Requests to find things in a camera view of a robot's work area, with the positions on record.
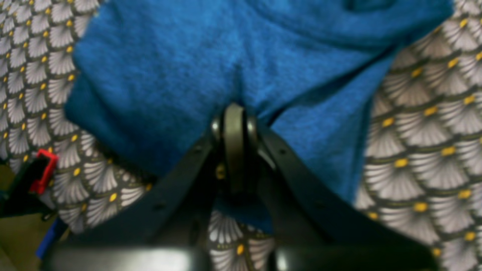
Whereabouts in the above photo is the blue long-sleeve T-shirt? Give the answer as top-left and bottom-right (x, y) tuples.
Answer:
(64, 0), (454, 232)

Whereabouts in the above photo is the fan-patterned tablecloth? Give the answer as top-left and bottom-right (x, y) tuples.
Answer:
(1, 0), (482, 271)

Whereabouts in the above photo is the red black table clamp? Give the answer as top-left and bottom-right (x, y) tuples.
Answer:
(0, 149), (58, 221)

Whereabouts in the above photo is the blue handled clamp left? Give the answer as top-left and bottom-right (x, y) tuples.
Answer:
(35, 218), (69, 260)

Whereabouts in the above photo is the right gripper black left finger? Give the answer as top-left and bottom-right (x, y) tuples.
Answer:
(41, 104), (236, 271)

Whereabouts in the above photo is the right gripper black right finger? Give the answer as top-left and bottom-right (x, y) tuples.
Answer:
(235, 106), (438, 271)

